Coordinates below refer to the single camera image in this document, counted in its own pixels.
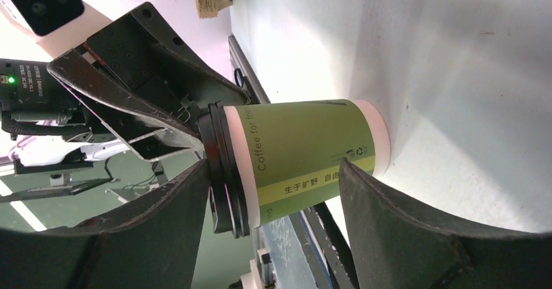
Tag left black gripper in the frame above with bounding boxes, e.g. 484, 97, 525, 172
47, 2, 251, 162

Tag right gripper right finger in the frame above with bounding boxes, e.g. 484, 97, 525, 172
339, 159, 551, 288

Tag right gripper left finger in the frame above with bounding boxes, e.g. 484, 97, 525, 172
1, 160, 209, 288

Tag green paper coffee cup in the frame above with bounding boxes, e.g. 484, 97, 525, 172
223, 100, 391, 228

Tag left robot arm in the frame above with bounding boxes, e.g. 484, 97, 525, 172
1, 2, 250, 162

